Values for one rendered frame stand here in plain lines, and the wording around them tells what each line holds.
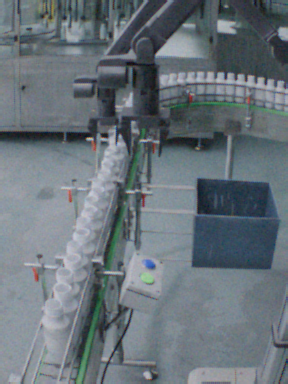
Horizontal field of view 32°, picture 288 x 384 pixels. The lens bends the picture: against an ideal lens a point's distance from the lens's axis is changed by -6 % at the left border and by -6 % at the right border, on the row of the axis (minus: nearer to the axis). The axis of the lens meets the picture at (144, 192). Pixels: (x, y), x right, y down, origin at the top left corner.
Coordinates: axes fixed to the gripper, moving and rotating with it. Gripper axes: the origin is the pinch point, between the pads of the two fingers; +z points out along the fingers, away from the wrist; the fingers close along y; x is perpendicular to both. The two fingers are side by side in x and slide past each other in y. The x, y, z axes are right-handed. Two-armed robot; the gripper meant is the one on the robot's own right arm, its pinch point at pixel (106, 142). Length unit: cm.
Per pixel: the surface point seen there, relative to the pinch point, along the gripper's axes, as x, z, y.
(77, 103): -305, 81, 75
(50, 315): 73, 9, 1
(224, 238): -11, 38, -40
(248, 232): -11, 35, -49
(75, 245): 45.5, 8.8, 0.5
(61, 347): 73, 18, -1
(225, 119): -134, 34, -46
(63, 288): 63, 9, 0
